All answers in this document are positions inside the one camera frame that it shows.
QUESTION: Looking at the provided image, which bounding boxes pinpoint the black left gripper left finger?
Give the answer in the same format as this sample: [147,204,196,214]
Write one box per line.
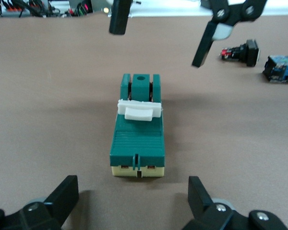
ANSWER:
[0,175,80,230]

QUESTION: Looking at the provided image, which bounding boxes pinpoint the brown table cover sheet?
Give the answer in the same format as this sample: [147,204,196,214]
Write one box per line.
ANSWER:
[0,11,288,230]

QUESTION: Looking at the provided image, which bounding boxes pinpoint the green load switch white handle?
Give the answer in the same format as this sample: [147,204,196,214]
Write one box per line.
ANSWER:
[109,73,166,179]

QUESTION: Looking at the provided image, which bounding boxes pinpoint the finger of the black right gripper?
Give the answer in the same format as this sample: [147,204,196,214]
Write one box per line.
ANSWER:
[191,0,267,69]
[108,0,132,35]

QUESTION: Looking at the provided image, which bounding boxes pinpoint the white table edge rail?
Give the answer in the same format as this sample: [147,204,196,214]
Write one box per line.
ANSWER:
[93,0,288,18]

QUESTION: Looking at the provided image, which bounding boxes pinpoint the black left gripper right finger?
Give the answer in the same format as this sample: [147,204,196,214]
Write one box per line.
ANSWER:
[182,176,288,230]

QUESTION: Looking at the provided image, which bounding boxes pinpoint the black square pushbutton red terminals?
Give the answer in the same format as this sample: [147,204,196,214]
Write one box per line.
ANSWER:
[218,39,260,68]

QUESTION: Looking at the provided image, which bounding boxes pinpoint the green pushbutton blue contact block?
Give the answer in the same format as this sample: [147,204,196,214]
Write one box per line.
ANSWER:
[262,55,288,84]

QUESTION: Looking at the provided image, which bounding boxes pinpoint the tangled black floor cables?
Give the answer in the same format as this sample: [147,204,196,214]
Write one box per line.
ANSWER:
[0,0,94,19]

